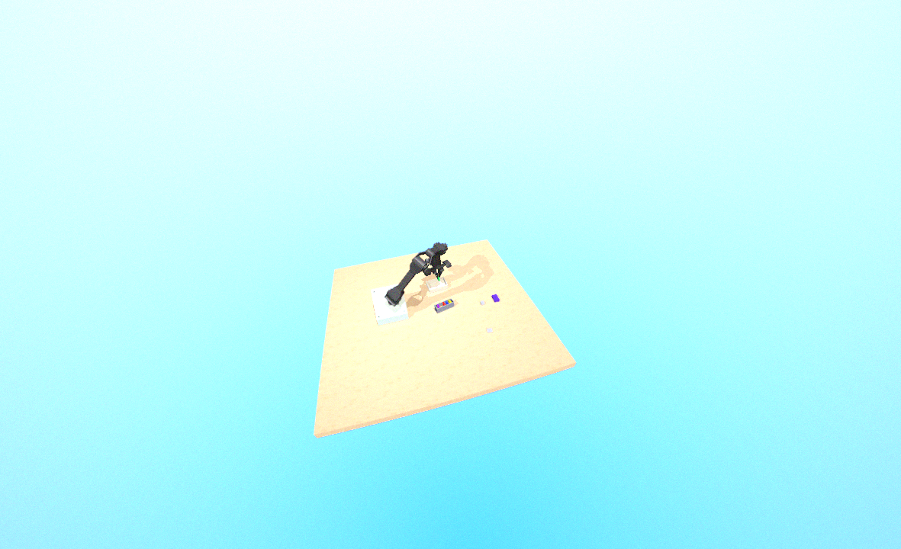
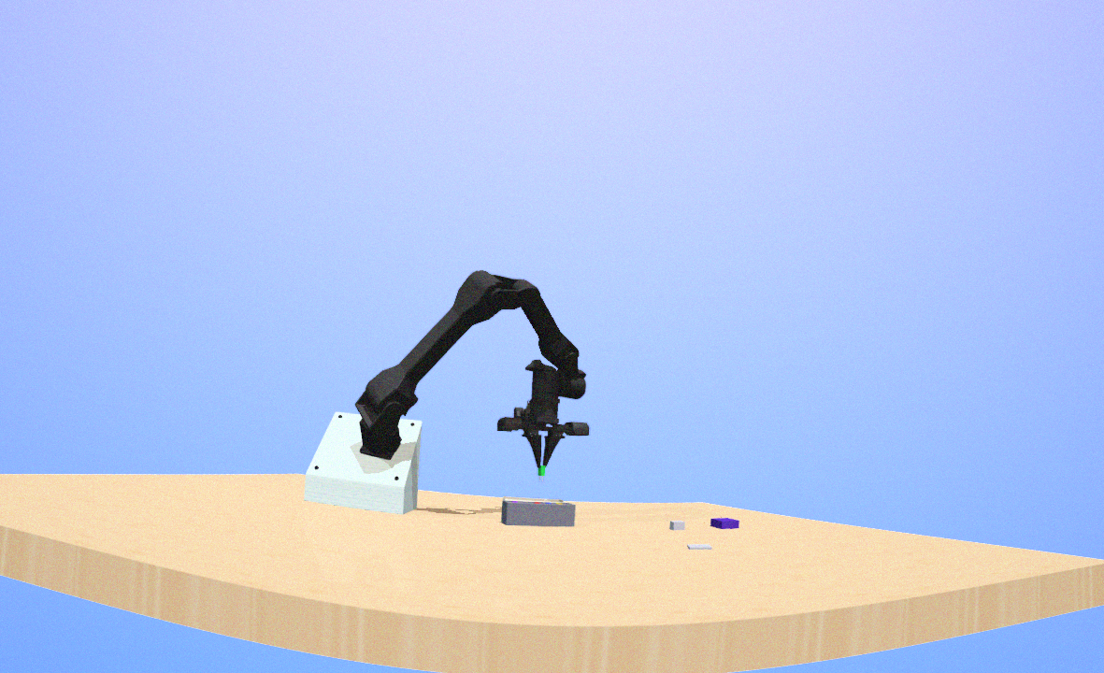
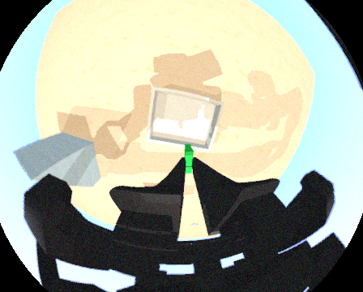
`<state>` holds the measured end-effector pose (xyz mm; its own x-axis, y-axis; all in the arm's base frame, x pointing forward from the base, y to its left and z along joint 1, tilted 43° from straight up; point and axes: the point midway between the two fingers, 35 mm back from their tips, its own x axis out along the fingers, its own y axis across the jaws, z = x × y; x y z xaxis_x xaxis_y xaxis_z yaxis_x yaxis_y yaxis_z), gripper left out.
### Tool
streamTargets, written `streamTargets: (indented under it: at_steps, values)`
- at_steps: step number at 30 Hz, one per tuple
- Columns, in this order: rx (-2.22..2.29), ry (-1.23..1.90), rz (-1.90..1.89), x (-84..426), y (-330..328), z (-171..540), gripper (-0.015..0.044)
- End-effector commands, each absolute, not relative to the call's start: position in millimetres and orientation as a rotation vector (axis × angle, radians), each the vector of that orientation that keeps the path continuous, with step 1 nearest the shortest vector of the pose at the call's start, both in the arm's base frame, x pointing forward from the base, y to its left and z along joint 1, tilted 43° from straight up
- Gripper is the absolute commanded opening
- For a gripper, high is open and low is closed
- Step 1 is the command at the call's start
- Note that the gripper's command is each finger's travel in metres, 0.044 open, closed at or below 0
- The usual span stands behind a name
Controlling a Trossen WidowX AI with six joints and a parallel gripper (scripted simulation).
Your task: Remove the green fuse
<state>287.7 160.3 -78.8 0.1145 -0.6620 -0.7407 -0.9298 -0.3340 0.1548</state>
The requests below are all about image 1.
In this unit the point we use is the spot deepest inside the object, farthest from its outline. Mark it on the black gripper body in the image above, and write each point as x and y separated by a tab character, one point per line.
437	265

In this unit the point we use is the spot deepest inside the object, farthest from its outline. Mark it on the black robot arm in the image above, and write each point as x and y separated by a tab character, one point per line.
417	265

